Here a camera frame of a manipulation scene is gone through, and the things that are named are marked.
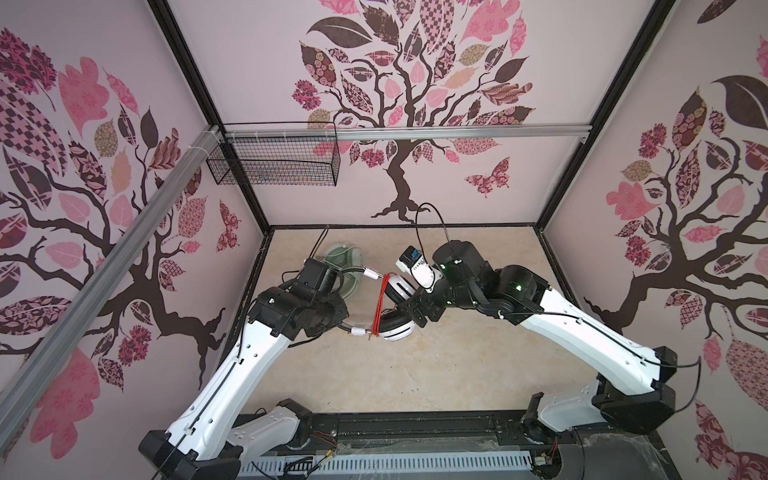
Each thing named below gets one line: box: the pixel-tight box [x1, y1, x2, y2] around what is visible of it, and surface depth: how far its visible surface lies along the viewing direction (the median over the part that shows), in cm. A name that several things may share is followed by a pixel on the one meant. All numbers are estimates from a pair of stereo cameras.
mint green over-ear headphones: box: [324, 245, 362, 300], surface depth 102 cm
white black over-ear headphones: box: [378, 274, 416, 342], surface depth 64 cm
